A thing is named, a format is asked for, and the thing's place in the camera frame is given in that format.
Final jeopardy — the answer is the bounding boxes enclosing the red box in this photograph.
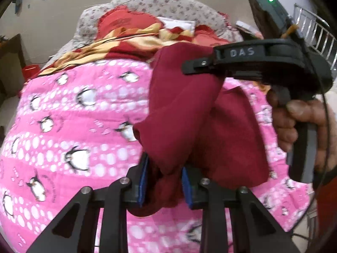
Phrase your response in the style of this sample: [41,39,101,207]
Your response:
[21,64,40,81]

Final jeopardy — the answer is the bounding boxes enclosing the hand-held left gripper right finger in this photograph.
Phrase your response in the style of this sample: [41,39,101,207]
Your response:
[182,166,301,253]

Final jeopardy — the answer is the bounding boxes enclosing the white cloth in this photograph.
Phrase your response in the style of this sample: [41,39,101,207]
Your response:
[155,16,197,32]

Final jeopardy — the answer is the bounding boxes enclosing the red ruffled cushion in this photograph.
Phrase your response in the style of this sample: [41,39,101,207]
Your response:
[96,7,158,41]
[193,24,237,45]

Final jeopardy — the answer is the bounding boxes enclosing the maroon sweater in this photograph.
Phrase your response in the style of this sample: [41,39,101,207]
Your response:
[128,41,273,218]

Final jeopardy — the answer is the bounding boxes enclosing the pink penguin print blanket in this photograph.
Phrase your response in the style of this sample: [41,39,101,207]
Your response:
[0,58,316,253]

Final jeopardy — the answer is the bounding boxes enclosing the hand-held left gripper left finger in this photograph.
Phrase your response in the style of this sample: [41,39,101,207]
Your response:
[26,154,149,253]

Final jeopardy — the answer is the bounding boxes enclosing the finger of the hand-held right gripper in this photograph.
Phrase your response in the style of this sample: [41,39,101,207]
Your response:
[182,42,265,75]

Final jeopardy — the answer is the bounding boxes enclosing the red and gold blanket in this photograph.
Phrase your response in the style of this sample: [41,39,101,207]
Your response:
[32,22,246,81]

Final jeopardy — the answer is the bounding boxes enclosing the person's right hand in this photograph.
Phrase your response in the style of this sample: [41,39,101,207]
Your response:
[266,88,332,173]

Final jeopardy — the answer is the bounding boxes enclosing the metal railing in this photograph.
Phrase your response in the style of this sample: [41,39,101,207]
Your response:
[293,3,337,70]

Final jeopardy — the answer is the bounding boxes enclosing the dark wooden cabinet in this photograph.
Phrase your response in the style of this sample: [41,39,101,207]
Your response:
[0,34,27,98]

